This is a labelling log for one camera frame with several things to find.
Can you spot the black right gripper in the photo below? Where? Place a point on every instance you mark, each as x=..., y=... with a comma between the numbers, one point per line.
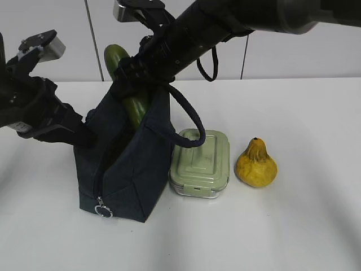
x=159, y=59

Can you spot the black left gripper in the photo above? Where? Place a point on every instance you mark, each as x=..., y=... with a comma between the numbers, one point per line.
x=32, y=108

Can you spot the green cucumber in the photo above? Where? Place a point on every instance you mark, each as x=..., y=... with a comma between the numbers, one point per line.
x=136, y=106

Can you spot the dark blue lunch bag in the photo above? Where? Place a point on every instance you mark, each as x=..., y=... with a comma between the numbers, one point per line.
x=124, y=173

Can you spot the green lidded glass container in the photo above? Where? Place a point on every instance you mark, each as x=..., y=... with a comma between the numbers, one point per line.
x=203, y=171

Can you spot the yellow pear shaped gourd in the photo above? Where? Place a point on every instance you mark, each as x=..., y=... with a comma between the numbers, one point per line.
x=255, y=167

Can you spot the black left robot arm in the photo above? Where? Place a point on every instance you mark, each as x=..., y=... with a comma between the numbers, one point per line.
x=4, y=84

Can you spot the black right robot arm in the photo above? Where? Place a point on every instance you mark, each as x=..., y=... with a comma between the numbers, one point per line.
x=212, y=22

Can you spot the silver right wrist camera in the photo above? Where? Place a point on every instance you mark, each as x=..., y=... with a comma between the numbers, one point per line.
x=129, y=11

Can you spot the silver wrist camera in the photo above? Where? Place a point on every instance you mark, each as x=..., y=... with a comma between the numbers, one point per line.
x=49, y=45
x=129, y=11

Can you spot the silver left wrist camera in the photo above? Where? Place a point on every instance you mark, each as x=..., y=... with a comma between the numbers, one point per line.
x=49, y=45

